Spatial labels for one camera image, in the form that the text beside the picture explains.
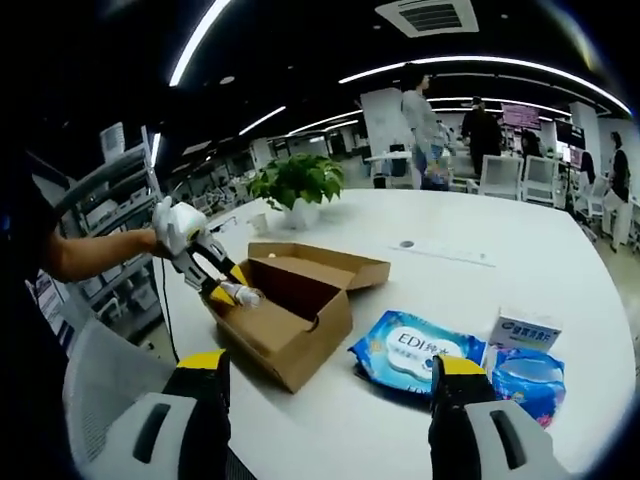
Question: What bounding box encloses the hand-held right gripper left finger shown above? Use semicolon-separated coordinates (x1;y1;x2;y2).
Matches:
97;348;234;480

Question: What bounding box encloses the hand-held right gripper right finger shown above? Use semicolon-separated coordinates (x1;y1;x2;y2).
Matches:
429;354;571;480

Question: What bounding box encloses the white spray bottle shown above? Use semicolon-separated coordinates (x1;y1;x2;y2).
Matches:
219;279;265;309

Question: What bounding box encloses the blue floral tissue pack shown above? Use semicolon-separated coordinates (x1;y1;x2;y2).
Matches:
487;345;567;430

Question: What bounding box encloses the blue wet wipes pack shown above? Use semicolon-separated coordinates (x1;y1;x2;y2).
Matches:
347;309;489;401

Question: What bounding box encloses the white blue medicine box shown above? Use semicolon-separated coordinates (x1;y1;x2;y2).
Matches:
488;307;564;351

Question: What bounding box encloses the brown cardboard shoe box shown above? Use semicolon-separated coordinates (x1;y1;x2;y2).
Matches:
199;242;392;395

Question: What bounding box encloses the grey metal storage shelf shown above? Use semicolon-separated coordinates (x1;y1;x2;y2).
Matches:
54;123;169;331

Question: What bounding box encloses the grey mesh office chair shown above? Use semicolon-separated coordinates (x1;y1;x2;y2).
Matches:
62;317;251;480

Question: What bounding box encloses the green potted plant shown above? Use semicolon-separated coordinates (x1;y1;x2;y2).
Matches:
245;152;346;231

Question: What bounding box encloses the table socket panel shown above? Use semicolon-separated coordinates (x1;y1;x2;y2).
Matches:
387;238;497;269

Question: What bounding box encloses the person's dark shirt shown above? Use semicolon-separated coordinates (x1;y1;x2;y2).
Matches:
9;159;69;381

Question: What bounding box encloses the ceiling light strip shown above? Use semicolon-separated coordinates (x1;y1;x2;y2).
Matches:
168;0;232;87
338;55;632;115

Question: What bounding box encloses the white square pillar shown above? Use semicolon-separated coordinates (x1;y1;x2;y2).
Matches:
359;88;416;159

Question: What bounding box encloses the row of white office chairs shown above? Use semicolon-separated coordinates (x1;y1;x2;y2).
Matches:
464;152;640;251

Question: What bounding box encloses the dark display screen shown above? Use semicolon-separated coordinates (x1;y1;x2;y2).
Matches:
554;119;586;149

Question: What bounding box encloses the pink display screen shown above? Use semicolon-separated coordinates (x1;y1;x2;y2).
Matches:
501;103;541;129

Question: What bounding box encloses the ceiling air conditioner vent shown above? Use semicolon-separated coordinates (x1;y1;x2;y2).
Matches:
374;0;480;39

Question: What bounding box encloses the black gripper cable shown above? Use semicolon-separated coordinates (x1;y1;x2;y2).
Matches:
158;257;181;364

